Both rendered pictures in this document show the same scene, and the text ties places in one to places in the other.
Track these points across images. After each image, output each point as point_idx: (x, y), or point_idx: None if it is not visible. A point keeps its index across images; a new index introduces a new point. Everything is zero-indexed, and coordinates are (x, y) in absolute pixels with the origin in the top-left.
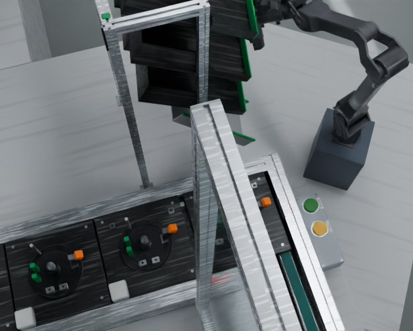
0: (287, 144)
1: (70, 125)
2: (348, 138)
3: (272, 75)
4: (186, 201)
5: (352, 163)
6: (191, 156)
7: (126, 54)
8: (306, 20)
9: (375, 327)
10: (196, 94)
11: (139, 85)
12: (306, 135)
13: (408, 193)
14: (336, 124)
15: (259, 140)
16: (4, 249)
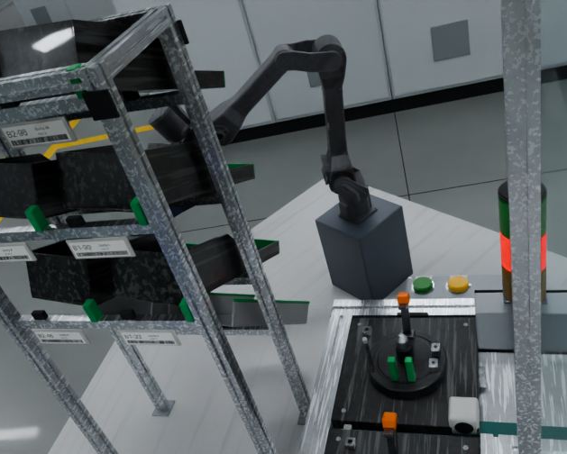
0: (324, 310)
1: None
2: (365, 201)
3: None
4: (346, 418)
5: (394, 216)
6: (274, 420)
7: (71, 452)
8: (224, 122)
9: None
10: (228, 239)
11: (162, 292)
12: (324, 290)
13: (442, 226)
14: (346, 189)
15: (300, 336)
16: None
